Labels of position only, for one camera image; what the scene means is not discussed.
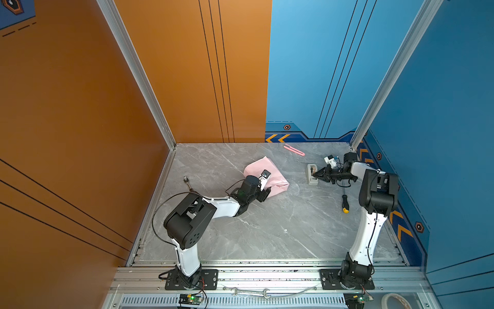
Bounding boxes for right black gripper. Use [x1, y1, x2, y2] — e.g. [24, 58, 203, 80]
[313, 165, 356, 184]

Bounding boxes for pink wrapping paper sheet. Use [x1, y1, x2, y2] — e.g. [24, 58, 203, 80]
[243, 156, 290, 200]

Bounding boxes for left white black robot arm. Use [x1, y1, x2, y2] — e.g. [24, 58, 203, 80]
[163, 170, 271, 289]

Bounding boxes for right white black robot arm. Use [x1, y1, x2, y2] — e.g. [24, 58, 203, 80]
[313, 161, 399, 289]

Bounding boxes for white tape dispenser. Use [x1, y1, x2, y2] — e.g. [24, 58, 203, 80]
[306, 164, 319, 186]

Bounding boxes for pink scissors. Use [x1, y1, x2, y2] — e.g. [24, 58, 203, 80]
[283, 144, 306, 157]

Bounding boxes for left green circuit board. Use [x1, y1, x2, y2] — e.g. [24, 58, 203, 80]
[178, 294, 205, 308]

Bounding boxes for green circuit board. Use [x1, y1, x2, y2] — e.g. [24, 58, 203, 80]
[178, 294, 205, 308]
[343, 294, 365, 309]

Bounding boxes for right green circuit board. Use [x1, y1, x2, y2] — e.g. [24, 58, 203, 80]
[343, 294, 365, 309]

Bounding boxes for white tape roll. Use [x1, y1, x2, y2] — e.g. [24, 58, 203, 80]
[381, 293, 413, 309]

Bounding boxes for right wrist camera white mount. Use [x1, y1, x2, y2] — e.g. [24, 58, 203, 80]
[324, 152, 358, 170]

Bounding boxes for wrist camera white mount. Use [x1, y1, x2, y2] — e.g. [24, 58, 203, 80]
[324, 152, 358, 170]
[259, 169, 271, 191]

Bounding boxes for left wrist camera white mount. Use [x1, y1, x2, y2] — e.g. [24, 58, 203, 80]
[259, 169, 271, 191]

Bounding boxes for yellow handled screwdriver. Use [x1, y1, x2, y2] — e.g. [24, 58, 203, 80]
[342, 194, 349, 214]

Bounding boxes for red handled ratchet tool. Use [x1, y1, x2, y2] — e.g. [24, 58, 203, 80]
[183, 176, 195, 192]

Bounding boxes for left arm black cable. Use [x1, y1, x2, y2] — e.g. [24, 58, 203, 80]
[151, 191, 194, 246]

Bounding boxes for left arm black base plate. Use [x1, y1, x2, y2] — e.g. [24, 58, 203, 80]
[165, 268, 219, 291]

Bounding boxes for silver wrench on rail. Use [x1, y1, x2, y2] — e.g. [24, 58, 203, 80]
[230, 288, 271, 299]

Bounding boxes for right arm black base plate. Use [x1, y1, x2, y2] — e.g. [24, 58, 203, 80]
[319, 269, 376, 290]

